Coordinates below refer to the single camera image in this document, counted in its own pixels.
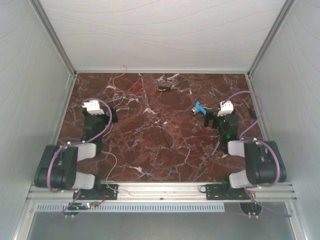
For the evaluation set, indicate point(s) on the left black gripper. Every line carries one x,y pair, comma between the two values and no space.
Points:
114,118

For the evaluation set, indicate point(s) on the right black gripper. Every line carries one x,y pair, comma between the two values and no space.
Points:
211,116

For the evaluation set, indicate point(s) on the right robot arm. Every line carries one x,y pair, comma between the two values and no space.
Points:
263,162

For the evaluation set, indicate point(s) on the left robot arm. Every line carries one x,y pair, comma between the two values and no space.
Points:
60,163

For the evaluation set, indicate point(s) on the black screwdriver far right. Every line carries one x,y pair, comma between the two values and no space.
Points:
251,111

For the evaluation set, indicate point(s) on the blue plastic tool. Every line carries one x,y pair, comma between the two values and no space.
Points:
198,109

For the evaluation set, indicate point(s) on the silver wrench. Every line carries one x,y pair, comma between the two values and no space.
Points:
214,150

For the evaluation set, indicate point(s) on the yellow black screwdriver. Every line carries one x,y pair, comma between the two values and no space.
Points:
166,88

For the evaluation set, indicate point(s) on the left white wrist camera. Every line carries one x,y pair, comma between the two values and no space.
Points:
93,107

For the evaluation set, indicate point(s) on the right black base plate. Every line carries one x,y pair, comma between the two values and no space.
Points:
215,192

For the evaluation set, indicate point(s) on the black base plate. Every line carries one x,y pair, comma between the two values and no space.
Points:
215,192
104,191

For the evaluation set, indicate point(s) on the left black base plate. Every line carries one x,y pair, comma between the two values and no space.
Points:
104,191

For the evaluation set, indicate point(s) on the aluminium front rail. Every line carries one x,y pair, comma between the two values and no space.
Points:
169,192

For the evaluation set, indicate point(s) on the slotted grey cable duct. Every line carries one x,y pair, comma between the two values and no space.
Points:
149,207

